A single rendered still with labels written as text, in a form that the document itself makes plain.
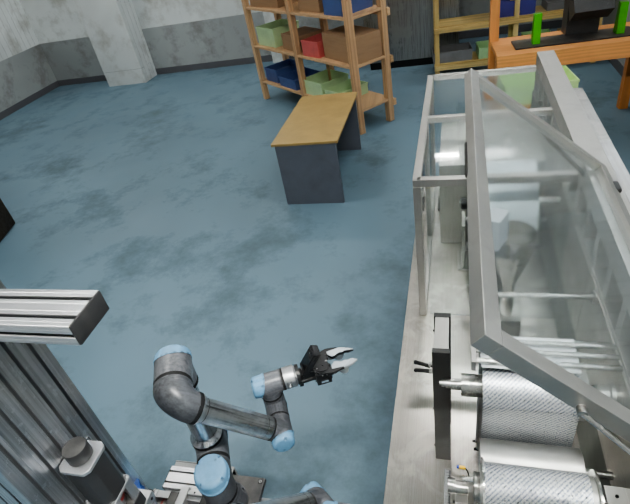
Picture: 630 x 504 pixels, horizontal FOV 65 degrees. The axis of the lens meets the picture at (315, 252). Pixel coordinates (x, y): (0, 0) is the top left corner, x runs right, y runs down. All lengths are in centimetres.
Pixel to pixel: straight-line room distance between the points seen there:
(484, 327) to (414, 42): 794
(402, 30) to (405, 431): 723
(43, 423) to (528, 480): 115
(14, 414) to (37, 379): 9
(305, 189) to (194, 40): 642
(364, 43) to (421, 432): 491
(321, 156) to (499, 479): 376
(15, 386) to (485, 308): 98
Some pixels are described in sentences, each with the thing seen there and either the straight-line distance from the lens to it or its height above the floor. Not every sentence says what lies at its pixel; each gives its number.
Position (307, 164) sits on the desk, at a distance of 480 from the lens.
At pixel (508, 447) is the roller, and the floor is 123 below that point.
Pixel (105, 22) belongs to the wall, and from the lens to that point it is 1107.
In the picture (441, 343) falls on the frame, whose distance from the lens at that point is 146.
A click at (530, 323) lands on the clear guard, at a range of 83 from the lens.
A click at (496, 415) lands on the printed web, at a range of 148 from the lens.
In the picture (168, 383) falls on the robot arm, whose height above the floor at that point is 146.
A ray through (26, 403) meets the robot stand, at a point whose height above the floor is 172.
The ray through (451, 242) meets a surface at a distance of 205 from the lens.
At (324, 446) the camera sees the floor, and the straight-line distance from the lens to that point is 300.
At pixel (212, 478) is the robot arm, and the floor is 104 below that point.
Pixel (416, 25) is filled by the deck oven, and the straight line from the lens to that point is 847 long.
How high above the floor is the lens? 252
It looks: 36 degrees down
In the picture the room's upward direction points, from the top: 12 degrees counter-clockwise
